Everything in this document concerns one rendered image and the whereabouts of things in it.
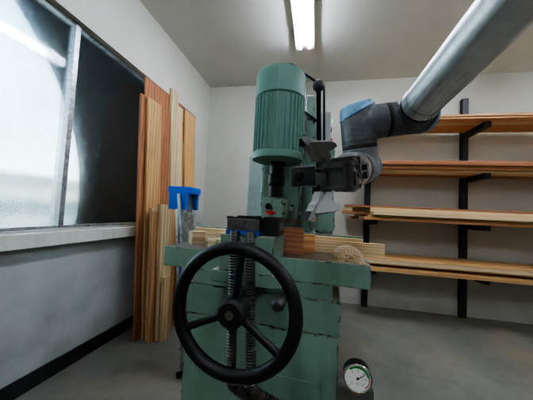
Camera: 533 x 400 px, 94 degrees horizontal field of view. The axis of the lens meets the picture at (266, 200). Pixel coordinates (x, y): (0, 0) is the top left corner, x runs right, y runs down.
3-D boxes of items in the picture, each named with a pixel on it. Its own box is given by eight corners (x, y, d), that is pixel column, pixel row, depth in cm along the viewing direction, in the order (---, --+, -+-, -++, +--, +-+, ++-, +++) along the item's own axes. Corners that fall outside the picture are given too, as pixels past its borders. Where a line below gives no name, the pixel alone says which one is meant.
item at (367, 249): (218, 243, 89) (219, 232, 90) (220, 242, 91) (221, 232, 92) (385, 258, 75) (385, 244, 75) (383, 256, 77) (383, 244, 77)
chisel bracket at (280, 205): (260, 222, 82) (262, 197, 82) (270, 221, 95) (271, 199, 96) (282, 224, 80) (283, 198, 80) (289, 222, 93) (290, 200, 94)
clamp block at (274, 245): (216, 270, 62) (218, 233, 63) (236, 260, 75) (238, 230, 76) (274, 276, 58) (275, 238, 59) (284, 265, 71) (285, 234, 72)
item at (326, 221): (309, 229, 97) (311, 199, 98) (311, 228, 104) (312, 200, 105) (335, 231, 95) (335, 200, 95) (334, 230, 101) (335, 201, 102)
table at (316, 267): (139, 271, 68) (141, 249, 68) (197, 255, 97) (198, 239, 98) (378, 303, 52) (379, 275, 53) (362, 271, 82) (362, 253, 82)
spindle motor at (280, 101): (245, 157, 80) (250, 64, 82) (260, 167, 97) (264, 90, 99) (299, 156, 76) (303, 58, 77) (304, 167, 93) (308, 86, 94)
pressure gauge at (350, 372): (342, 398, 56) (343, 361, 56) (341, 387, 59) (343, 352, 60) (372, 405, 54) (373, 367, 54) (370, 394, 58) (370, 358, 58)
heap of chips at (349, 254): (331, 261, 65) (331, 247, 65) (331, 253, 79) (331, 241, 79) (367, 265, 63) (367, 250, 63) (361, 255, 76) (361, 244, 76)
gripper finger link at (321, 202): (330, 221, 43) (343, 185, 49) (300, 219, 47) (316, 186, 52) (335, 232, 45) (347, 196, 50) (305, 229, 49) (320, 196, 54)
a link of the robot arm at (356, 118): (375, 103, 71) (378, 147, 72) (335, 109, 72) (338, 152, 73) (389, 94, 62) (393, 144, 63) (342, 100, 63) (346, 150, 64)
